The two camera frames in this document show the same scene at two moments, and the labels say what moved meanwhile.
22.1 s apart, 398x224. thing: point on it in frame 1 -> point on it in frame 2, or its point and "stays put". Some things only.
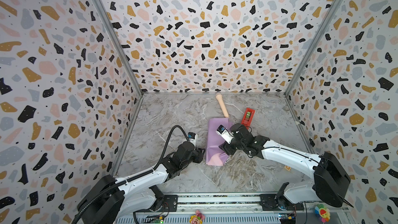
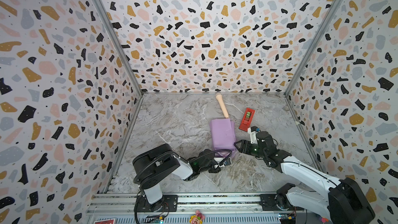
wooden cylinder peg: (220, 98) stays put
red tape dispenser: (247, 117) stays put
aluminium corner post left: (102, 7) stays put
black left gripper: (198, 154) -> (214, 170)
